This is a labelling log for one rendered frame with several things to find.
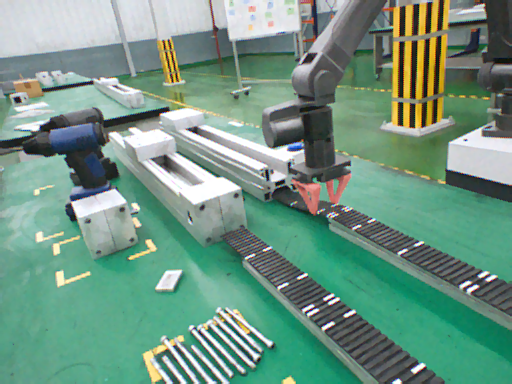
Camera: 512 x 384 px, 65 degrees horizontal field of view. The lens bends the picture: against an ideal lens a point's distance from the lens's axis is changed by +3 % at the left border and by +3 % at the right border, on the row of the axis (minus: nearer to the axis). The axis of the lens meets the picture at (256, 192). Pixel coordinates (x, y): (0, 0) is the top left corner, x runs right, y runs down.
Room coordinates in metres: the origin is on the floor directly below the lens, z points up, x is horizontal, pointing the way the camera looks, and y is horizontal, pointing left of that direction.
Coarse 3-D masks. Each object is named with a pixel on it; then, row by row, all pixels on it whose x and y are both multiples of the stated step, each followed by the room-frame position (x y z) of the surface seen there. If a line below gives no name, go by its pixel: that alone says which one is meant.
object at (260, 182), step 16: (160, 128) 1.54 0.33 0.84; (208, 128) 1.31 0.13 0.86; (176, 144) 1.38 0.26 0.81; (192, 144) 1.22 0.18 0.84; (208, 144) 1.10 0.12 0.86; (224, 144) 1.17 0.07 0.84; (240, 144) 1.07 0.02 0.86; (256, 144) 1.03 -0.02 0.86; (208, 160) 1.12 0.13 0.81; (224, 160) 1.00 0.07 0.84; (240, 160) 0.91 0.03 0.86; (256, 160) 0.99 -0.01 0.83; (272, 160) 0.92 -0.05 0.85; (288, 160) 0.86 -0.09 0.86; (224, 176) 1.02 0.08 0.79; (240, 176) 0.95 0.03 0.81; (256, 176) 0.85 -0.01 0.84; (272, 176) 0.87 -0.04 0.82; (288, 176) 0.86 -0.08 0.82; (256, 192) 0.86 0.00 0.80; (272, 192) 0.84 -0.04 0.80
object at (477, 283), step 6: (480, 276) 0.42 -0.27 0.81; (486, 276) 0.43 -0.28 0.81; (492, 276) 0.42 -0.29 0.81; (468, 282) 0.42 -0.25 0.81; (474, 282) 0.42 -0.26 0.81; (480, 282) 0.41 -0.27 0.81; (486, 282) 0.41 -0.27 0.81; (492, 282) 0.41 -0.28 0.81; (462, 288) 0.41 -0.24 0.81; (468, 288) 0.41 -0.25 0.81; (474, 288) 0.40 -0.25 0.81; (480, 288) 0.40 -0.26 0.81
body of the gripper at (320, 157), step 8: (304, 144) 0.70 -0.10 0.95; (312, 144) 0.69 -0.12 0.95; (320, 144) 0.68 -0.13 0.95; (328, 144) 0.68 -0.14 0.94; (304, 152) 0.70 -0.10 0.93; (312, 152) 0.68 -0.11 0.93; (320, 152) 0.68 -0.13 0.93; (328, 152) 0.68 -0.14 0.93; (312, 160) 0.68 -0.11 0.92; (320, 160) 0.68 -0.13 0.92; (328, 160) 0.68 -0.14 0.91; (336, 160) 0.71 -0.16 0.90; (344, 160) 0.70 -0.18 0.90; (296, 168) 0.70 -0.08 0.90; (304, 168) 0.69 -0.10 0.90; (312, 168) 0.68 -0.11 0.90; (320, 168) 0.68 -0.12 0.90; (328, 168) 0.67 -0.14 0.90; (304, 176) 0.67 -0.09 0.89; (312, 176) 0.66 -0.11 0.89
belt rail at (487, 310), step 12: (336, 228) 0.64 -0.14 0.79; (348, 228) 0.61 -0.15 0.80; (360, 240) 0.59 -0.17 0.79; (372, 252) 0.56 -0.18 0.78; (384, 252) 0.54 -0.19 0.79; (396, 264) 0.52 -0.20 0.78; (408, 264) 0.50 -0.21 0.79; (420, 276) 0.48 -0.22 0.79; (432, 276) 0.46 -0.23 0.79; (444, 288) 0.44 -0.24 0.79; (456, 288) 0.43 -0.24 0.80; (468, 300) 0.41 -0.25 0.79; (480, 300) 0.40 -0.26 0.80; (480, 312) 0.40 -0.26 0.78; (492, 312) 0.38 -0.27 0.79; (504, 324) 0.37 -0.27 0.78
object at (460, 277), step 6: (462, 270) 0.44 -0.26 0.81; (468, 270) 0.44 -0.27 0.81; (474, 270) 0.44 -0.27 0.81; (480, 270) 0.44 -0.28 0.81; (450, 276) 0.43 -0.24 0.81; (456, 276) 0.43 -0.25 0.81; (462, 276) 0.43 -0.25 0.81; (468, 276) 0.43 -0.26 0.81; (474, 276) 0.43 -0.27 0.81; (450, 282) 0.42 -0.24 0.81; (456, 282) 0.42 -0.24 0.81; (462, 282) 0.42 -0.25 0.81
